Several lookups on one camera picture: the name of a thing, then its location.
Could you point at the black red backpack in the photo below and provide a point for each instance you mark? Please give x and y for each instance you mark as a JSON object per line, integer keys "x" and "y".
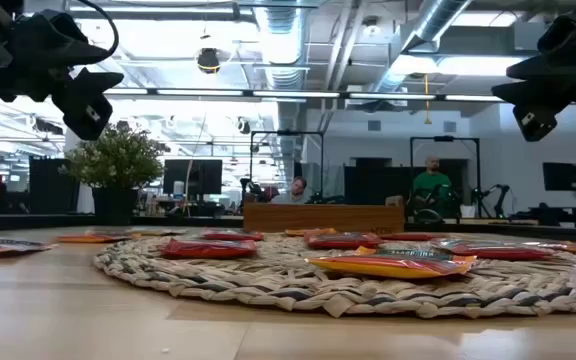
{"x": 263, "y": 192}

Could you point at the black metal rig frame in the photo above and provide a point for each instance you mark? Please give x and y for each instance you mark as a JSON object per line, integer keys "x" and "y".
{"x": 445, "y": 138}
{"x": 288, "y": 133}

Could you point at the black wall monitor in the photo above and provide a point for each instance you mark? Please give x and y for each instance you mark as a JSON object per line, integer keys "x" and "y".
{"x": 560, "y": 176}

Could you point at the wooden compartment tea box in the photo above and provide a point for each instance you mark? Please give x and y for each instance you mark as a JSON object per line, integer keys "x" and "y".
{"x": 318, "y": 217}

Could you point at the black aluminium table frame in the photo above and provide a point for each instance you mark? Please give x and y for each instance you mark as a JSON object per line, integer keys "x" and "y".
{"x": 43, "y": 221}

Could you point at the red strawberry tea packet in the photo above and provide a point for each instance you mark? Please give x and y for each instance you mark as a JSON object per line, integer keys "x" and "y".
{"x": 343, "y": 242}
{"x": 493, "y": 251}
{"x": 208, "y": 249}
{"x": 233, "y": 235}
{"x": 413, "y": 236}

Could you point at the hanging black spotlight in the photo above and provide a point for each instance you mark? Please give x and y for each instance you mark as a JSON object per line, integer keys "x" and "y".
{"x": 208, "y": 60}

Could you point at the silver ventilation duct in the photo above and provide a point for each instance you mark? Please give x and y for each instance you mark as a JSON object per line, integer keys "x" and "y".
{"x": 438, "y": 20}
{"x": 280, "y": 30}

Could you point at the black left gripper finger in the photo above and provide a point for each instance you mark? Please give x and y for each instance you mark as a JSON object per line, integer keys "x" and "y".
{"x": 63, "y": 42}
{"x": 88, "y": 105}

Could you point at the black partition panel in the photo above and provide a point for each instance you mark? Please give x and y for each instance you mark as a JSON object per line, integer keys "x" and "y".
{"x": 50, "y": 185}

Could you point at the green potted plant black pot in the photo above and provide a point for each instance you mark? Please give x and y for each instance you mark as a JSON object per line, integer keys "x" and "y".
{"x": 118, "y": 160}

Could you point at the black overhead light bar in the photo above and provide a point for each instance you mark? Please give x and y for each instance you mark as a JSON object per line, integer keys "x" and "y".
{"x": 293, "y": 93}

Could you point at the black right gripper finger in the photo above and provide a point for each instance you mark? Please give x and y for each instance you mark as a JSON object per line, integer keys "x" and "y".
{"x": 538, "y": 105}
{"x": 563, "y": 50}

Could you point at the black background robot arm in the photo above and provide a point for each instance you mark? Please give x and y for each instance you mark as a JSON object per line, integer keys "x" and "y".
{"x": 502, "y": 200}

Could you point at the black round device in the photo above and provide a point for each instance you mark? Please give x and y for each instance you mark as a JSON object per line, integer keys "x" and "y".
{"x": 427, "y": 216}

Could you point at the round woven straw placemat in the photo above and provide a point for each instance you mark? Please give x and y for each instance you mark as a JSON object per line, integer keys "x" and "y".
{"x": 278, "y": 282}

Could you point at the beige tea packet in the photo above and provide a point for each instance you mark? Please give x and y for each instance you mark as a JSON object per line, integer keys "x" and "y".
{"x": 160, "y": 232}

